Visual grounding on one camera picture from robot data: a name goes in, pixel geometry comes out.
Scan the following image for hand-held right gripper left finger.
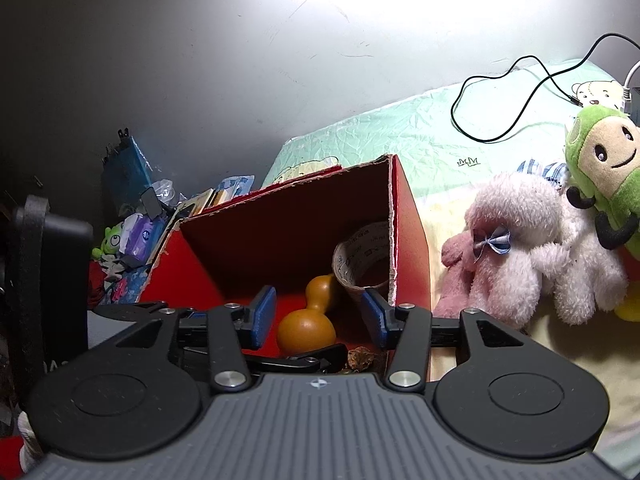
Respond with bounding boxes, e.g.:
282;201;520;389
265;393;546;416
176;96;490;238
115;285;277;394

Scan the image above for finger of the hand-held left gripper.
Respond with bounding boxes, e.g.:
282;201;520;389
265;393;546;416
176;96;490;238
94;301;171;321
244;343;349;374

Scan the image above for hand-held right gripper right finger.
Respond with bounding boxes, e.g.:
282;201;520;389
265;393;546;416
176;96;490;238
361;287;526;394

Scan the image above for orange wooden gourd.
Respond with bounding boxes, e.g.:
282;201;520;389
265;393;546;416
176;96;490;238
276;275;339;355

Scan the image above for brown tape roll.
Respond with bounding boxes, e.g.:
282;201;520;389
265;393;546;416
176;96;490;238
332;220;394;304

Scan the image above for red cardboard box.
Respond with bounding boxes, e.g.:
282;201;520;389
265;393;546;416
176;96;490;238
139;154;432;376

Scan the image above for blue patterned mat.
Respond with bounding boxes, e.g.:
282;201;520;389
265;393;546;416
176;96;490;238
112;265;154;307

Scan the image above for brown dried nut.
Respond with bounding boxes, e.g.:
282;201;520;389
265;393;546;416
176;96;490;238
347;347;376;372

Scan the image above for red cloth flower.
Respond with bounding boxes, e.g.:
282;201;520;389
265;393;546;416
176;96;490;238
88;261;107;307

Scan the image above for green alien toy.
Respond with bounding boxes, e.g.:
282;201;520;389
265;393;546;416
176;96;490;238
92;222;126;262

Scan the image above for purple tissue pack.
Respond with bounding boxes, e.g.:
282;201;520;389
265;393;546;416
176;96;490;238
120;212;166;257

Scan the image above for small black mirror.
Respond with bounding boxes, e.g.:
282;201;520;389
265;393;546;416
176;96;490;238
140;186;162;220

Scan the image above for clear plastic bag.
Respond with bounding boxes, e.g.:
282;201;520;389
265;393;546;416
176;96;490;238
150;179;189;209

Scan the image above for blue patterned packet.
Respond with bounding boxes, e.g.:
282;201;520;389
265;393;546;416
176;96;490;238
215;175;256;206

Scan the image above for blue plastic bag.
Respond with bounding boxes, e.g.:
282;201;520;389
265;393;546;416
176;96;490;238
102;127;154;207

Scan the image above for pink plush rabbit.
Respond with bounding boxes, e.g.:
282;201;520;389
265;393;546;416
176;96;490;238
440;172;567;329

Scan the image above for white plush toy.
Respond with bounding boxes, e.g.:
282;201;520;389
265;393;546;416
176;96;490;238
530;195;629;327

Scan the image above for yellow red plush toy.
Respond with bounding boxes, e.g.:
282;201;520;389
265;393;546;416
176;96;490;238
614;247;640;323

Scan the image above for green plush toy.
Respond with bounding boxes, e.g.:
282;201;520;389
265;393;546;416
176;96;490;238
564;105;640;252

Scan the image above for black cable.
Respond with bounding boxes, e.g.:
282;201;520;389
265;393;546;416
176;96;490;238
450;32;640;144

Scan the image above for white cable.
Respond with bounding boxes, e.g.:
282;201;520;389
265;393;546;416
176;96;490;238
620;60;640;112

